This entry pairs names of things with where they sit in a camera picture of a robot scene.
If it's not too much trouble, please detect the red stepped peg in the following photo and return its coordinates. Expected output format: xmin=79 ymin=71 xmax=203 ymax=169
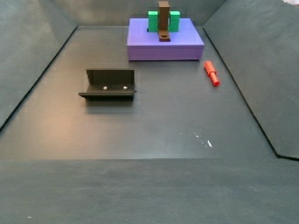
xmin=203 ymin=60 xmax=221 ymax=87

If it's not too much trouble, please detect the purple base block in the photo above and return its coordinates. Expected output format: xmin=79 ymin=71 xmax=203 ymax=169
xmin=127 ymin=18 xmax=205 ymax=61

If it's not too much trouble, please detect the green block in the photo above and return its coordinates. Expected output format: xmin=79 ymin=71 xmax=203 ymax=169
xmin=147 ymin=10 xmax=181 ymax=32

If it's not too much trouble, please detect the brown L-shaped holder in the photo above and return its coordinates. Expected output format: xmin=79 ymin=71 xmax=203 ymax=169
xmin=158 ymin=1 xmax=171 ymax=42

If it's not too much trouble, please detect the black angle bracket fixture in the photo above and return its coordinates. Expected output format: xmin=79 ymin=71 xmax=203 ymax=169
xmin=79 ymin=68 xmax=137 ymax=99

